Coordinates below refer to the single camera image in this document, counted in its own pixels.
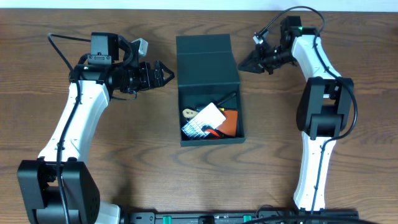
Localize small claw hammer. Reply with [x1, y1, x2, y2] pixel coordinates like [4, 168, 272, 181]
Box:
[216, 91, 236, 107]

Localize black gift box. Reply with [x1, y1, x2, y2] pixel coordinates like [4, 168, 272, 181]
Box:
[176, 34, 246, 147]

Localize blue precision screwdriver set case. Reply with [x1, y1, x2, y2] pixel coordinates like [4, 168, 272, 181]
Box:
[182, 103, 226, 140]

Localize wooden handled orange scraper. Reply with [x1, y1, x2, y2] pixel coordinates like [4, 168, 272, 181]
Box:
[182, 108, 238, 138]

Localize red handled cutting pliers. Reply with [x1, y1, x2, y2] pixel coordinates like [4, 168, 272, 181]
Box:
[204, 129, 224, 139]

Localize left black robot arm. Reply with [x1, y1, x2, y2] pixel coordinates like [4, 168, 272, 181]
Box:
[17, 32, 175, 223]

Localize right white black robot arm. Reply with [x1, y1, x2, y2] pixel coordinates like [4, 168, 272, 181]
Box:
[238, 16, 357, 212]

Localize left black cable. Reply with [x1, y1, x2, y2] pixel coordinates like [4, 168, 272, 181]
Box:
[47, 32, 137, 224]

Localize black cable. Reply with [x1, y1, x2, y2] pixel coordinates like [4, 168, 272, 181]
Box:
[245, 5, 383, 224]
[47, 32, 137, 224]

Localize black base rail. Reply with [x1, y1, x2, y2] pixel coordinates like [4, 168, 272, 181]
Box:
[120, 208, 368, 224]

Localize right black cable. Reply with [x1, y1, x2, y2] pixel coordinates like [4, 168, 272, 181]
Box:
[245, 5, 383, 224]

